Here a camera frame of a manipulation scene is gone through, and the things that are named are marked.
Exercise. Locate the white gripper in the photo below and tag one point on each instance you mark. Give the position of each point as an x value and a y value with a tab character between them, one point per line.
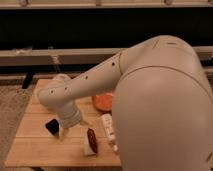
69	115

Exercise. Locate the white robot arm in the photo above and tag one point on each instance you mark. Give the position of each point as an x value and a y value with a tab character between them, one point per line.
162	106

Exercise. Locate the wooden table board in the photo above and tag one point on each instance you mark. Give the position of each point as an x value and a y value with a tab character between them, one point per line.
34	146

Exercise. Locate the white plastic bottle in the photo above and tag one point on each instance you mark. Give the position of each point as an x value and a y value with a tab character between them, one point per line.
109	131

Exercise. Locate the orange plate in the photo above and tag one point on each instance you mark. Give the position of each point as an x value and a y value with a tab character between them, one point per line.
103	102

